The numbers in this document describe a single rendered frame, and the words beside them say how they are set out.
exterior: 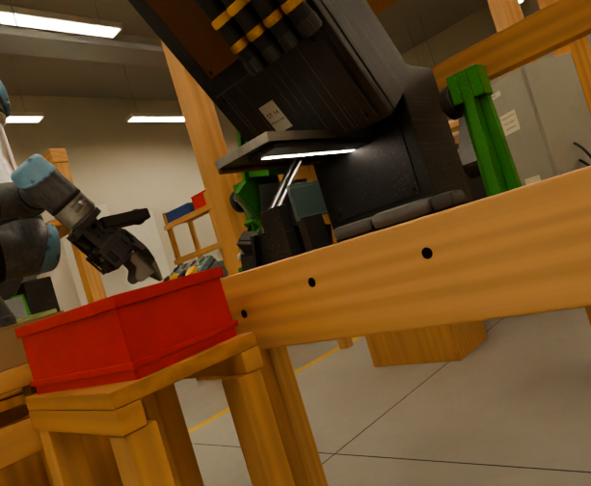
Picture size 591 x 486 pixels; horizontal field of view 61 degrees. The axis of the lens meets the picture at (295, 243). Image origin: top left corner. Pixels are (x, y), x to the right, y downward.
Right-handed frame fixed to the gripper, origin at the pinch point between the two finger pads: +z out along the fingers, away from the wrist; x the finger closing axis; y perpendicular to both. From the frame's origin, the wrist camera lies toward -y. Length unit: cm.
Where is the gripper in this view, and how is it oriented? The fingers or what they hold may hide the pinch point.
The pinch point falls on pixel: (158, 274)
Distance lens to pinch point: 119.2
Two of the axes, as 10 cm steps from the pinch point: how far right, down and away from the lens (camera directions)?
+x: 6.9, -2.3, -6.9
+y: -3.8, 7.0, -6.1
